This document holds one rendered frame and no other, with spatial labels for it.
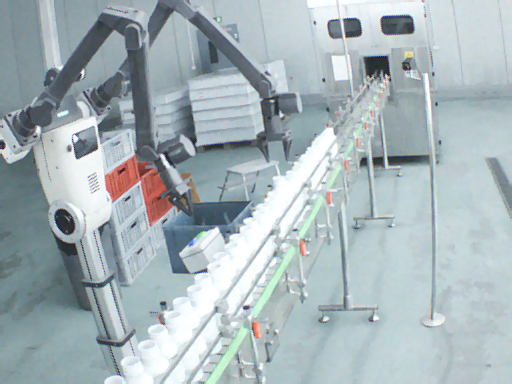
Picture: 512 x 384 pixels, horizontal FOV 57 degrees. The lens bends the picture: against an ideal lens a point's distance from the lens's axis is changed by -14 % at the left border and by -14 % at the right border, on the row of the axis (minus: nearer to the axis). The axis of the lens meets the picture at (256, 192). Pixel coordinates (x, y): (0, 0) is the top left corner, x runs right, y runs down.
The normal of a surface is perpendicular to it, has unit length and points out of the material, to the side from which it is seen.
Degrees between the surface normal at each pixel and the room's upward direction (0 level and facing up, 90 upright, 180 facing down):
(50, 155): 90
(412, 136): 90
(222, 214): 90
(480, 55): 90
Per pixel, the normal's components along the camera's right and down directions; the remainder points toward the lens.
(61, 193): -0.26, 0.48
